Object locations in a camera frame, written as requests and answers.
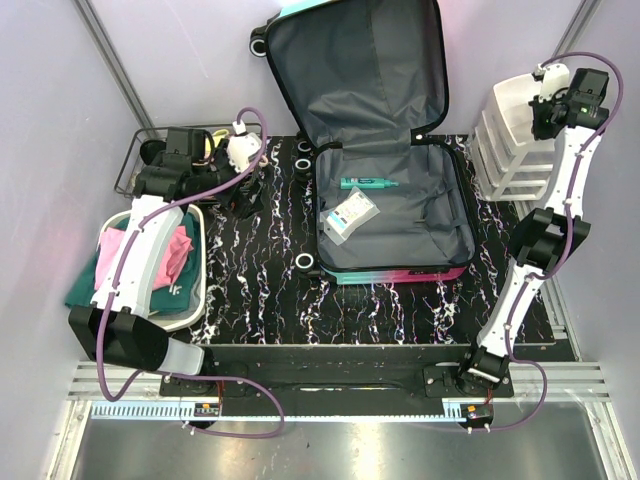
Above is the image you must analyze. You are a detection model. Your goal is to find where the white drawer organizer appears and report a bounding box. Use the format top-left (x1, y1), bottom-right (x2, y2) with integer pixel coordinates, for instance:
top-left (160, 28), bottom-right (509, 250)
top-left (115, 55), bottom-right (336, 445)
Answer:
top-left (469, 74), bottom-right (555, 202)

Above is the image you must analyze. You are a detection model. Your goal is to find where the white packet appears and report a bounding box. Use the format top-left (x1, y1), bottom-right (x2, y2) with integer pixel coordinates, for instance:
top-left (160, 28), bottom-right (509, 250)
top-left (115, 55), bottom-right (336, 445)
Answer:
top-left (320, 187), bottom-right (380, 245)

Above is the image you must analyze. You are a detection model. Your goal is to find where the pink cloth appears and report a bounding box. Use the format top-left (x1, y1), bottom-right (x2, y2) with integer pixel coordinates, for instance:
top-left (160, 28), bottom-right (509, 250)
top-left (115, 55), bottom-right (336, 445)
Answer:
top-left (94, 225), bottom-right (194, 291)

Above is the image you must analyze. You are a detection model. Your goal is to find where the pink and teal kids suitcase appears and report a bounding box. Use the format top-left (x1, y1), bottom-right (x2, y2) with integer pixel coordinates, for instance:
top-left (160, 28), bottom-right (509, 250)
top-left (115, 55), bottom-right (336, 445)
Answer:
top-left (249, 1), bottom-right (478, 285)

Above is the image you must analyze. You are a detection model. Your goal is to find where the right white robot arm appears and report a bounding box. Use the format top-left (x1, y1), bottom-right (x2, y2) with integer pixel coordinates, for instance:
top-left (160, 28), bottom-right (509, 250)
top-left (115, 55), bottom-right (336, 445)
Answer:
top-left (453, 63), bottom-right (611, 397)

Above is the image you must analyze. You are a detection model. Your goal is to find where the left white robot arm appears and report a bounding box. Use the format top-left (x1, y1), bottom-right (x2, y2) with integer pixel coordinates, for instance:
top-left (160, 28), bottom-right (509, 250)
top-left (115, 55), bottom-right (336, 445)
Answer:
top-left (69, 121), bottom-right (266, 396)

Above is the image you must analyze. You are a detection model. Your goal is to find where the yellow mug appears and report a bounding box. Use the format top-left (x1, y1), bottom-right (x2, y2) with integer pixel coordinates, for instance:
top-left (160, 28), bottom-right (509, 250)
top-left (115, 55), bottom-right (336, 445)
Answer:
top-left (205, 129), bottom-right (230, 150)

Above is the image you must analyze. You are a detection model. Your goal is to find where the black marble pattern mat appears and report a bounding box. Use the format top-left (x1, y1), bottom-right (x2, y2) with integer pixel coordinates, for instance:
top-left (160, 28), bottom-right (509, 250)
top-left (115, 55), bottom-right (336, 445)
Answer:
top-left (175, 134), bottom-right (556, 346)

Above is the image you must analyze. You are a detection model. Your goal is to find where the black bowl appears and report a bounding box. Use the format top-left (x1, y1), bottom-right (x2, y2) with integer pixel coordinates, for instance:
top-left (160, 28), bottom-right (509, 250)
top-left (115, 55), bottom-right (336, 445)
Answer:
top-left (139, 139), bottom-right (166, 166)

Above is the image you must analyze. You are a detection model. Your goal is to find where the white plastic basin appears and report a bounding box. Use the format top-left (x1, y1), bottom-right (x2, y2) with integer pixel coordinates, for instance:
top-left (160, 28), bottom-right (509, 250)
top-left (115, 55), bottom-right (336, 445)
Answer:
top-left (97, 203), bottom-right (207, 333)

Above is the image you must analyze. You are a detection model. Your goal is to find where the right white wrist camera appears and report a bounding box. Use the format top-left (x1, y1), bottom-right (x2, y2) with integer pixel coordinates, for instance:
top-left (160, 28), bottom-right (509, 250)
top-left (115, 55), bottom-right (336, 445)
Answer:
top-left (532, 63), bottom-right (570, 102)

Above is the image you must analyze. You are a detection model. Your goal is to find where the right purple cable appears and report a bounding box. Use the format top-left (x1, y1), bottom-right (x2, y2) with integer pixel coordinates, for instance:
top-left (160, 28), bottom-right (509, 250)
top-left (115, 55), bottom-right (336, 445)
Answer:
top-left (462, 50), bottom-right (625, 435)

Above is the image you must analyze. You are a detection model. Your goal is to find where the purple cable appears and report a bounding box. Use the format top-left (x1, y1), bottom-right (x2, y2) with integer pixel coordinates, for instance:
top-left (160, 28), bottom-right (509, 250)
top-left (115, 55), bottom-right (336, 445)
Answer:
top-left (462, 50), bottom-right (625, 435)
top-left (97, 107), bottom-right (286, 439)

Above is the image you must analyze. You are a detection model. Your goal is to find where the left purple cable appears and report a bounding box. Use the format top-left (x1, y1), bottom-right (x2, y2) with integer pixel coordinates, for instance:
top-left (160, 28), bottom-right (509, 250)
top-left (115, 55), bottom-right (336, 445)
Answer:
top-left (97, 107), bottom-right (286, 439)

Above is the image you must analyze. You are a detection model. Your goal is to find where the black wire dish rack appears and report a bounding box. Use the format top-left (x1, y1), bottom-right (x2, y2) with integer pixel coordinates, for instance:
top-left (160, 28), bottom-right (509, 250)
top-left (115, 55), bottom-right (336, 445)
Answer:
top-left (113, 121), bottom-right (262, 200)

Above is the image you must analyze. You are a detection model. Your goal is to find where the aluminium frame rail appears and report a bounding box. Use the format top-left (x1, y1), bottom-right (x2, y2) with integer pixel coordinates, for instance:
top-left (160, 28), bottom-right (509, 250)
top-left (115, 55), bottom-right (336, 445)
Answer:
top-left (68, 362), bottom-right (610, 423)

